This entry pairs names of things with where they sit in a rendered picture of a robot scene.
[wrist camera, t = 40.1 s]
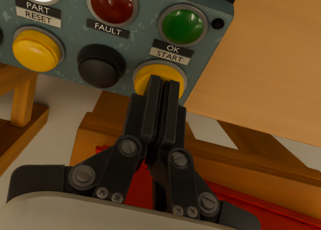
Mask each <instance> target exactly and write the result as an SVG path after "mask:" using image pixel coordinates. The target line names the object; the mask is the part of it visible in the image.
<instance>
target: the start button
mask: <svg viewBox="0 0 321 230"><path fill-rule="evenodd" d="M151 74H153V75H156V76H160V79H162V80H163V86H164V84H165V82H166V81H170V80H174V81H178V82H180V91H179V98H180V97H181V96H182V94H183V90H184V80H183V77H182V76H181V74H180V73H179V72H178V71H177V70H175V69H174V68H172V67H169V66H166V65H159V64H154V65H149V66H146V67H143V68H142V69H141V70H140V71H138V73H137V74H136V77H135V82H134V89H135V91H136V93H137V94H139V95H143V94H144V91H145V89H146V86H147V83H148V81H149V78H150V76H151Z"/></svg>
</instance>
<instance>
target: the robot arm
mask: <svg viewBox="0 0 321 230"><path fill-rule="evenodd" d="M179 91H180V82H178V81H174V80H170V81H166V82H165V84H164V86H163V80H162V79H161V77H160V76H156V75H153V74H151V76H150V78H149V81H148V83H147V86H146V89H145V91H144V94H143V95H139V94H135V93H132V95H131V98H130V101H129V104H128V109H127V113H126V116H125V121H124V125H123V130H122V134H121V136H120V137H119V138H118V139H117V140H116V142H115V144H114V145H112V146H110V147H108V148H106V149H105V150H103V151H101V152H99V153H97V154H95V155H93V156H91V157H89V158H87V159H85V160H83V161H82V162H80V163H78V164H76V165H75V166H65V165H64V164H26V165H21V166H19V167H17V168H16V169H15V170H14V171H13V172H12V174H11V178H10V184H9V190H8V195H7V201H6V205H5V206H4V207H3V208H2V210H1V211H0V230H261V224H260V221H259V219H258V218H257V217H256V216H255V215H254V214H252V213H250V212H248V211H246V210H244V209H242V208H239V207H237V206H235V205H233V204H231V203H229V202H227V201H225V200H222V201H221V200H219V199H218V198H217V196H216V195H215V193H214V192H213V191H212V190H211V189H210V187H209V186H208V185H207V184H206V183H205V181H204V180H203V179H202V178H201V176H200V175H199V174H198V173H197V171H196V170H195V168H194V162H193V157H192V155H191V153H190V152H189V151H188V150H186V149H184V139H185V124H186V107H183V106H180V105H178V102H179ZM144 159H145V164H147V165H148V167H147V170H149V171H150V175H151V176H152V204H153V210H152V209H147V208H141V207H136V206H131V205H126V204H124V202H125V199H126V196H127V193H128V190H129V187H130V184H131V181H132V178H133V176H134V173H136V172H137V171H138V170H139V168H140V167H141V165H142V163H143V161H144Z"/></svg>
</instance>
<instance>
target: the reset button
mask: <svg viewBox="0 0 321 230"><path fill-rule="evenodd" d="M12 48H13V53H14V56H15V58H16V59H17V60H18V61H19V62H20V63H21V64H22V65H23V66H25V67H26V68H28V69H30V70H33V71H37V72H46V71H49V70H51V69H53V68H55V67H56V65H57V63H58V61H59V59H60V56H61V53H60V49H59V47H58V46H57V44H56V43H55V42H54V41H53V40H52V39H51V38H50V37H48V36H47V35H45V34H43V33H40V32H37V31H24V32H21V33H20V34H19V35H18V36H17V37H16V39H15V40H14V42H13V45H12Z"/></svg>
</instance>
